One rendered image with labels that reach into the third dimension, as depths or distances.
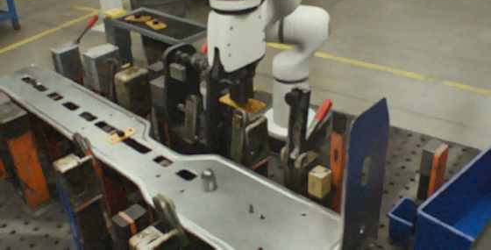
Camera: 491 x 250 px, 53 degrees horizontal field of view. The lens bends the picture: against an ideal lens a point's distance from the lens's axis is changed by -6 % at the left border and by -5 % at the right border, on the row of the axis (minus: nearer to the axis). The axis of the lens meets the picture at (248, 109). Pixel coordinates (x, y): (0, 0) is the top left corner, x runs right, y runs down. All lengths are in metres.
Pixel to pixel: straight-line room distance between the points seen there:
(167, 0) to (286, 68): 2.60
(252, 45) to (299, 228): 0.38
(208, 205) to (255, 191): 0.11
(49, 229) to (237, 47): 0.96
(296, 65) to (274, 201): 0.62
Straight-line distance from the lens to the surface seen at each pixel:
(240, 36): 0.86
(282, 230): 1.03
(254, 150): 1.26
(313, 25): 1.56
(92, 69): 1.66
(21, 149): 1.61
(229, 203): 1.10
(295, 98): 1.04
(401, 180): 1.69
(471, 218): 1.06
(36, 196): 1.70
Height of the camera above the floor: 1.69
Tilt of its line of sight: 29 degrees down
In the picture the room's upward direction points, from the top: 3 degrees counter-clockwise
